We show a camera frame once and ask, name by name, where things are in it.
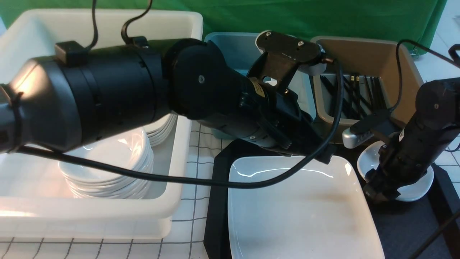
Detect black camera cable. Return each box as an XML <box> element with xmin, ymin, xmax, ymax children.
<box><xmin>14</xmin><ymin>0</ymin><xmax>344</xmax><ymax>190</ymax></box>

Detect brown plastic bin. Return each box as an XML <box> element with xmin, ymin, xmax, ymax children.
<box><xmin>310</xmin><ymin>36</ymin><xmax>423</xmax><ymax>143</ymax></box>

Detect large white plastic bin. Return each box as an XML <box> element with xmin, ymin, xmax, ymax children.
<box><xmin>1</xmin><ymin>9</ymin><xmax>203</xmax><ymax>242</ymax></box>

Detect green cloth backdrop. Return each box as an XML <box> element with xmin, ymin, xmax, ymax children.
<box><xmin>0</xmin><ymin>0</ymin><xmax>447</xmax><ymax>56</ymax></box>

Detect white small dish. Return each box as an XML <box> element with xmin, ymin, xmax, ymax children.
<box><xmin>357</xmin><ymin>141</ymin><xmax>435</xmax><ymax>202</ymax></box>

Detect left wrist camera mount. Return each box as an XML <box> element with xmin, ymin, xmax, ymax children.
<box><xmin>247</xmin><ymin>31</ymin><xmax>335</xmax><ymax>93</ymax></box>

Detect large white square plate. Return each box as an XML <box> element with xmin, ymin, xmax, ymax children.
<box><xmin>228</xmin><ymin>156</ymin><xmax>385</xmax><ymax>259</ymax></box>

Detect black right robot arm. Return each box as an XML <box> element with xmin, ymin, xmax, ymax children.
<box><xmin>358</xmin><ymin>78</ymin><xmax>459</xmax><ymax>201</ymax></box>

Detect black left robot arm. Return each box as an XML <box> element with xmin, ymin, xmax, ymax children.
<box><xmin>1</xmin><ymin>37</ymin><xmax>327</xmax><ymax>156</ymax></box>

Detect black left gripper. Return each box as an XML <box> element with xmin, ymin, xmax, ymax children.
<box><xmin>216</xmin><ymin>77</ymin><xmax>336</xmax><ymax>164</ymax></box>

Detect stack of white square plates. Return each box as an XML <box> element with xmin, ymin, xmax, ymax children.
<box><xmin>143</xmin><ymin>114</ymin><xmax>178</xmax><ymax>147</ymax></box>

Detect blue plastic bin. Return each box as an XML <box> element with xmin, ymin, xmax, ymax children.
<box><xmin>205</xmin><ymin>32</ymin><xmax>317</xmax><ymax>120</ymax></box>

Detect black chopsticks in brown bin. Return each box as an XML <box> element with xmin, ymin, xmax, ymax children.
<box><xmin>319</xmin><ymin>73</ymin><xmax>389</xmax><ymax>120</ymax></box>

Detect black serving tray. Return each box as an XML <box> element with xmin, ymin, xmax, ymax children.
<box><xmin>204</xmin><ymin>140</ymin><xmax>459</xmax><ymax>259</ymax></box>

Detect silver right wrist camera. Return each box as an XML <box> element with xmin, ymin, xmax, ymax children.
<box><xmin>342</xmin><ymin>109</ymin><xmax>401</xmax><ymax>149</ymax></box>

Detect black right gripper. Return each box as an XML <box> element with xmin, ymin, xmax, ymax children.
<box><xmin>363</xmin><ymin>137</ymin><xmax>437</xmax><ymax>201</ymax></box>

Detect stack of white small dishes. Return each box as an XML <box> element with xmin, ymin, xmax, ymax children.
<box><xmin>58</xmin><ymin>128</ymin><xmax>154</xmax><ymax>199</ymax></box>

